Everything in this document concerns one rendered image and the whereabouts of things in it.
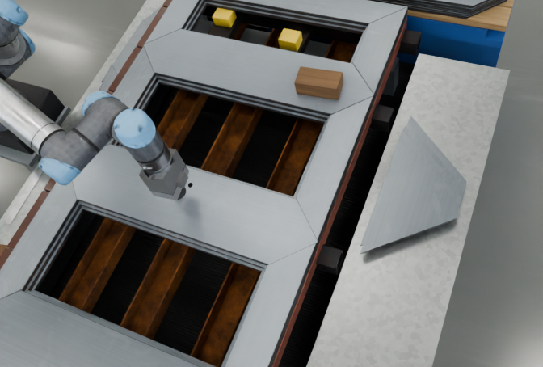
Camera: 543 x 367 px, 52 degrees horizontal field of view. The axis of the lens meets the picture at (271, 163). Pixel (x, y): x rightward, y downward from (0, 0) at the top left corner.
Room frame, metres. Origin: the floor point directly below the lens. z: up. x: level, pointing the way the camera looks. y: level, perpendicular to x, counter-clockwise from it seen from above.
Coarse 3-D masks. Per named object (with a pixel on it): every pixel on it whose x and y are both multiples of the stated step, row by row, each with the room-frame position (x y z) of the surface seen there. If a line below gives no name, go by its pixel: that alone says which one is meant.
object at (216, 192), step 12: (216, 180) 0.77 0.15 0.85; (228, 180) 0.75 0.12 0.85; (204, 192) 0.74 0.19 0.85; (216, 192) 0.73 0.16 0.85; (228, 192) 0.72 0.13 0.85; (204, 204) 0.71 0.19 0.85; (216, 204) 0.70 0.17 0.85; (192, 216) 0.69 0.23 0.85; (204, 216) 0.68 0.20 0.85; (216, 216) 0.67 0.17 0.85; (192, 228) 0.65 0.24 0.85; (204, 228) 0.64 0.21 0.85; (204, 240) 0.61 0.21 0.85
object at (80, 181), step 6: (102, 150) 0.98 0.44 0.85; (96, 156) 0.96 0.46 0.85; (102, 156) 0.96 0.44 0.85; (90, 162) 0.95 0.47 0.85; (96, 162) 0.94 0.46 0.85; (84, 168) 0.94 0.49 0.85; (90, 168) 0.93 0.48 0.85; (84, 174) 0.92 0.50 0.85; (90, 174) 0.91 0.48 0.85; (78, 180) 0.90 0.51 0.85; (84, 180) 0.90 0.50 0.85; (78, 186) 0.89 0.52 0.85; (84, 186) 0.88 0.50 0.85; (78, 192) 0.87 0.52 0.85
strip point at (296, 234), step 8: (296, 200) 0.64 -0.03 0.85; (296, 208) 0.62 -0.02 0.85; (288, 216) 0.60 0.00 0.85; (296, 216) 0.60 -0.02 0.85; (304, 216) 0.59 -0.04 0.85; (288, 224) 0.58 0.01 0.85; (296, 224) 0.58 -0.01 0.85; (304, 224) 0.57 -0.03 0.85; (288, 232) 0.56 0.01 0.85; (296, 232) 0.56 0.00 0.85; (304, 232) 0.55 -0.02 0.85; (312, 232) 0.54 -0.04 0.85; (280, 240) 0.55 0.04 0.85; (288, 240) 0.54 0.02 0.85; (296, 240) 0.54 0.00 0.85; (304, 240) 0.53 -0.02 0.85; (312, 240) 0.52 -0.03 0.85; (280, 248) 0.53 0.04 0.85; (288, 248) 0.52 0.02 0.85; (296, 248) 0.52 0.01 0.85; (304, 248) 0.51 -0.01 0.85; (272, 256) 0.52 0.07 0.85; (280, 256) 0.51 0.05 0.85
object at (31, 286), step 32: (224, 0) 1.41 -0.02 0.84; (128, 96) 1.14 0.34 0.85; (224, 96) 1.04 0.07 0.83; (64, 224) 0.79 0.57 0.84; (128, 224) 0.74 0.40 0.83; (224, 256) 0.57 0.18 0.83; (32, 288) 0.65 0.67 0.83; (256, 288) 0.46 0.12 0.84; (96, 320) 0.51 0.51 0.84; (288, 320) 0.37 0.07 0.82
